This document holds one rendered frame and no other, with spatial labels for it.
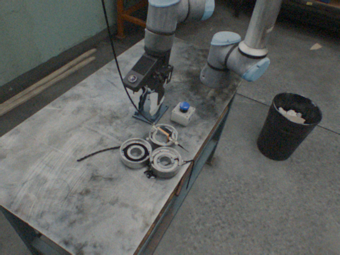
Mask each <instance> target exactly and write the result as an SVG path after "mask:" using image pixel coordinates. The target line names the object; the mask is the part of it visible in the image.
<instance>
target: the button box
mask: <svg viewBox="0 0 340 255"><path fill-rule="evenodd" d="M179 105H180V103H179V104H178V105H177V106H176V107H175V108H174V110H173V111H172V114H171V120H172V121H174V122H176V123H179V124H181V125H183V126H185V127H186V126H187V125H188V124H189V122H190V121H191V119H192V118H193V117H194V113H195V108H193V107H190V108H189V109H188V110H183V109H181V108H180V107H179Z"/></svg>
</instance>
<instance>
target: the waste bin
mask: <svg viewBox="0 0 340 255"><path fill-rule="evenodd" d="M279 108H282V109H283V110H284V111H286V113H287V112H288V111H290V110H292V111H294V112H295V113H296V114H297V113H300V114H302V115H301V118H302V119H304V120H305V121H304V122H303V123H304V124H303V123H298V122H295V121H292V120H290V119H288V118H287V117H285V116H284V115H282V114H281V113H280V112H279ZM321 120H322V112H321V110H320V108H319V106H318V105H317V104H316V103H315V102H313V101H312V100H311V99H309V98H307V97H305V96H303V95H300V94H297V93H292V92H283V93H279V94H277V95H276V96H275V97H274V98H273V100H272V104H271V106H270V108H269V110H268V115H267V118H266V120H265V123H264V125H263V128H262V130H261V133H260V135H259V138H258V140H257V146H258V148H259V150H260V151H261V152H262V153H263V154H264V155H265V156H266V157H268V158H270V159H273V160H278V161H283V160H287V159H288V158H289V157H290V156H291V155H292V154H293V153H294V151H295V150H296V149H297V148H298V146H299V145H300V144H301V143H302V142H303V140H304V139H305V138H306V137H307V136H308V134H310V132H311V131H312V130H313V129H314V128H315V126H316V125H318V124H319V123H320V121H321Z"/></svg>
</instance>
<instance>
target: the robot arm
mask: <svg viewBox="0 0 340 255"><path fill-rule="evenodd" d="M148 1H149V6H148V14H147V22H146V29H145V40H144V43H145V44H144V51H145V52H144V54H143V55H142V56H141V57H140V59H139V60H138V61H137V62H136V64H135V65H134V66H133V67H132V69H131V70H130V71H129V72H128V74H127V75H126V76H125V77H124V79H123V80H122V81H123V83H124V86H125V87H126V88H128V89H130V90H132V91H133V94H134V100H135V103H136V106H137V109H138V110H140V108H141V101H142V99H143V95H144V94H145V93H146V91H147V88H150V90H151V91H153V90H155V91H154V92H152V93H151V94H150V100H151V104H150V111H149V113H150V115H151V116H153V115H154V114H155V113H156V112H157V110H158V108H159V106H160V104H161V103H162V102H163V100H164V92H165V89H164V87H163V84H164V83H165V80H166V79H167V81H166V84H168V83H169V82H170V81H171V77H172V72H173V67H174V66H172V65H170V64H169V59H170V55H171V50H172V47H173V42H174V37H175V30H176V25H177V23H184V22H194V21H196V22H199V21H201V20H206V19H208V18H209V17H210V16H211V15H212V13H213V11H214V7H215V2H214V0H148ZM282 3H283V0H257V2H256V5H255V8H254V11H253V14H252V17H251V20H250V24H249V27H248V30H247V33H246V36H245V40H244V41H242V42H240V41H241V37H240V35H238V34H236V33H233V32H228V31H223V32H218V33H216V34H215V35H214V36H213V38H212V42H211V46H210V51H209V55H208V59H207V63H206V65H205V66H204V68H203V69H202V71H201V73H200V80H201V82H202V83H203V84H204V85H206V86H208V87H210V88H213V89H225V88H227V87H228V86H229V85H230V83H231V80H232V74H231V71H233V72H234V73H236V74H237V75H239V76H240V77H241V78H242V79H245V80H247V81H249V82H252V81H255V80H257V79H258V78H259V77H260V76H261V75H262V74H263V73H264V72H265V71H266V69H267V68H268V66H269V64H270V60H269V58H266V56H267V53H268V48H267V47H266V45H267V42H268V40H269V37H270V34H271V32H272V29H273V27H274V24H275V21H276V19H277V16H278V13H279V11H280V8H281V6H282ZM169 67H170V68H169ZM170 72H171V75H170V79H169V73H170Z"/></svg>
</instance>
